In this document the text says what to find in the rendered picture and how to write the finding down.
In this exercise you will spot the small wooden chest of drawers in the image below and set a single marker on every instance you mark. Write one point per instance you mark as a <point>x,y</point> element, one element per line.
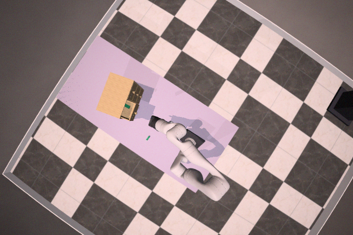
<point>114,95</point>

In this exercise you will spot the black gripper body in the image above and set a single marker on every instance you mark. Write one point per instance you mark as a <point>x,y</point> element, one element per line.
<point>155,122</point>

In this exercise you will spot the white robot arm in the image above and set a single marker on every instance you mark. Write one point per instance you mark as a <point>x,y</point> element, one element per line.
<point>216,186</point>

